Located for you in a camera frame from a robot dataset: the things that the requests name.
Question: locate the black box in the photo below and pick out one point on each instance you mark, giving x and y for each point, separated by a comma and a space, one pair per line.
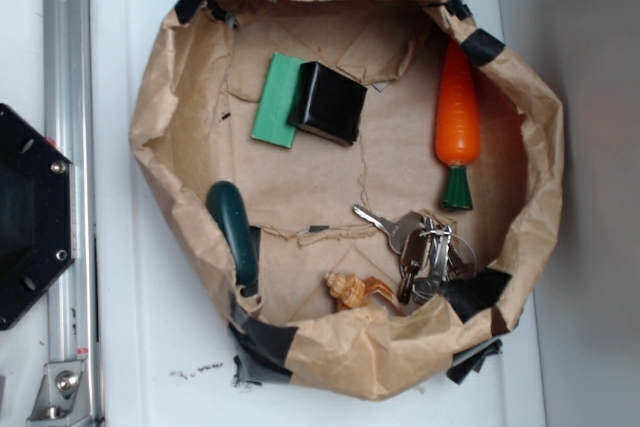
327, 104

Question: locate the brown paper bag container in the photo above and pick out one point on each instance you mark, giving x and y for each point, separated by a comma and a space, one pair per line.
192, 128

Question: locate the green flat block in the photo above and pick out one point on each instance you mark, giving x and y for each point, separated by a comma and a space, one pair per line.
277, 101

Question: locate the dark green oblong object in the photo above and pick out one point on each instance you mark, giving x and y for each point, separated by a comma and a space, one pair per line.
225, 204

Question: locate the small wooden toy figure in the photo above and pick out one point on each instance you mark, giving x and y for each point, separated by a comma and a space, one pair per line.
351, 291

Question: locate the bunch of metal keys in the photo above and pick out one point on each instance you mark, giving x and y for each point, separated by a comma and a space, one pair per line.
427, 256

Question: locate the orange toy carrot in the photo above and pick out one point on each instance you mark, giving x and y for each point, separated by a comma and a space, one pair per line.
457, 134

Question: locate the black hexagonal base plate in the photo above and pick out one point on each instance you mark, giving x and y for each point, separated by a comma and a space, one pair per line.
36, 227

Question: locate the aluminium profile rail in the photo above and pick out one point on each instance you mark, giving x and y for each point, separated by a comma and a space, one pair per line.
73, 325

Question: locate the metal corner bracket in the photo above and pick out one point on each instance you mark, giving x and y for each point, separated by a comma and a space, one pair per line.
62, 398

